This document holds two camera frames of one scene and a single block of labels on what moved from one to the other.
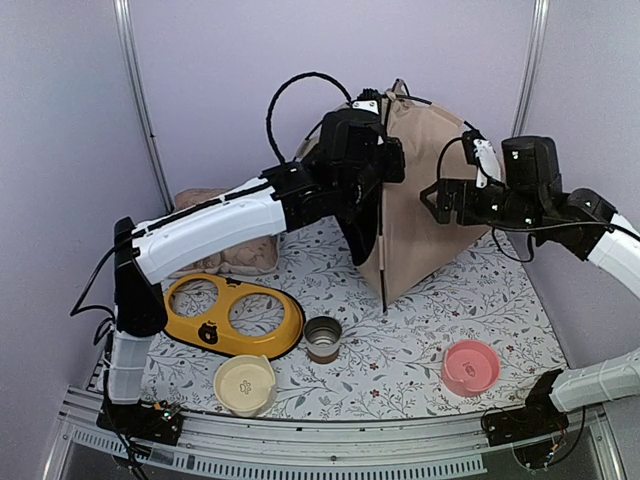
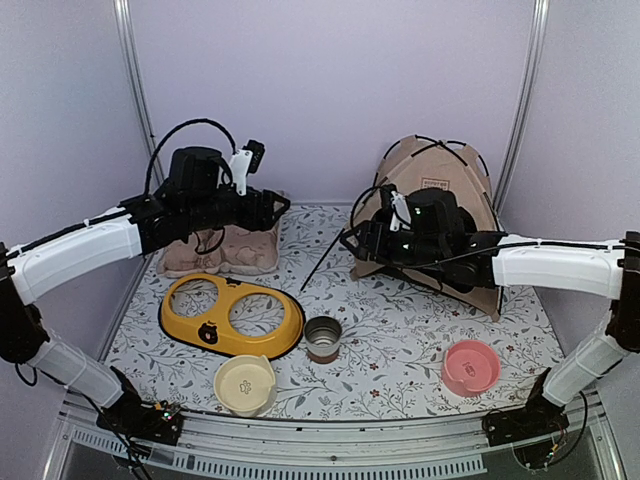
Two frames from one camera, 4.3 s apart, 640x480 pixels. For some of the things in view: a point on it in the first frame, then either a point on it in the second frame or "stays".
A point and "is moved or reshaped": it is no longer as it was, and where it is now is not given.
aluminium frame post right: (539, 22) stays
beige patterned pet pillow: (258, 257) stays
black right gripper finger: (444, 188) → (344, 240)
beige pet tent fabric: (411, 241) is moved or reshaped
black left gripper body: (372, 178) → (206, 212)
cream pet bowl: (243, 383) stays
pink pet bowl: (471, 368) stays
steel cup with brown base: (322, 336) stays
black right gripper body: (473, 212) → (422, 252)
